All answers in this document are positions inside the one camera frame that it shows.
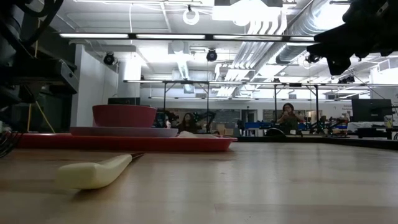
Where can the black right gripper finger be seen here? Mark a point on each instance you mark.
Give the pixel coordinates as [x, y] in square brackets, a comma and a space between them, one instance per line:
[329, 40]

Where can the red plastic bowl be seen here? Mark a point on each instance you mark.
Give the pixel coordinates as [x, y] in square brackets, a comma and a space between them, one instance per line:
[124, 115]

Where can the lilac plastic plate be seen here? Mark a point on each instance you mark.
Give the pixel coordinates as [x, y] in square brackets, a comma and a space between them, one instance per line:
[124, 131]

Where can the beige cloth napkin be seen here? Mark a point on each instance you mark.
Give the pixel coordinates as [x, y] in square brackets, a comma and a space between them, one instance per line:
[188, 134]

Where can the black background robot arm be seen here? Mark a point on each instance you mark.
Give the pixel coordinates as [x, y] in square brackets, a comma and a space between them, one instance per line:
[166, 118]
[205, 116]

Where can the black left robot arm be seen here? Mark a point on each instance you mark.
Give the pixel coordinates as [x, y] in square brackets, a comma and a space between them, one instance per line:
[7, 31]

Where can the red plastic tray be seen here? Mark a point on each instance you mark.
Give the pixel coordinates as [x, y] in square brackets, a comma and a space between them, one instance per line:
[124, 143]

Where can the black ceiling spotlight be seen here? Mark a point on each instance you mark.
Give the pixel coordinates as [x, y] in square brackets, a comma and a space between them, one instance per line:
[109, 58]
[211, 55]

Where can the black computer monitor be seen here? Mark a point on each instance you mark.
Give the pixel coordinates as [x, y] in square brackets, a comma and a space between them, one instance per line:
[371, 110]
[124, 101]

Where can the person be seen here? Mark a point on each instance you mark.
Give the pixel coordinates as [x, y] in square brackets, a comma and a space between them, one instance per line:
[288, 116]
[187, 123]

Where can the blue storage bin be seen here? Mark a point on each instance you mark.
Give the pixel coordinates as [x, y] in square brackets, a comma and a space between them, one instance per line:
[258, 125]

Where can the long white light bar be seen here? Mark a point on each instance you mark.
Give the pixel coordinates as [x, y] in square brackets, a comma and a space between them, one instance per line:
[171, 36]

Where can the cardboard box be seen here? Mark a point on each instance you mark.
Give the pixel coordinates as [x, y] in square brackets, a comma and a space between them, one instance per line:
[222, 128]

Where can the black ceiling camera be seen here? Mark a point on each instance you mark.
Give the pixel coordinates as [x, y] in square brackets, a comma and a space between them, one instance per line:
[312, 58]
[345, 79]

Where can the silver ventilation duct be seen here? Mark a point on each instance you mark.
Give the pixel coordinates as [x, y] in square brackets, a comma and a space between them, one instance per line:
[295, 51]

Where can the black metal rig frame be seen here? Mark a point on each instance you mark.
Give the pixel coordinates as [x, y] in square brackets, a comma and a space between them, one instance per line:
[316, 102]
[186, 82]

